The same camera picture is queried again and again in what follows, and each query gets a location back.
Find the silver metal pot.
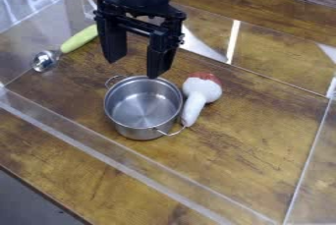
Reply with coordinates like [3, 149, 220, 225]
[104, 75, 185, 141]

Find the white red-capped toy mushroom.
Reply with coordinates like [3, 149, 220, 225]
[181, 72, 223, 127]

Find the clear acrylic enclosure wall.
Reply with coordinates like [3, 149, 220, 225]
[0, 0, 336, 225]

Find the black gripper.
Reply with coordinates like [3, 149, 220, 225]
[95, 0, 187, 79]

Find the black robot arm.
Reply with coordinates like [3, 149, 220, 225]
[95, 0, 187, 79]

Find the green-handled metal spoon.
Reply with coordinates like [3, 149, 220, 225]
[32, 25, 99, 73]

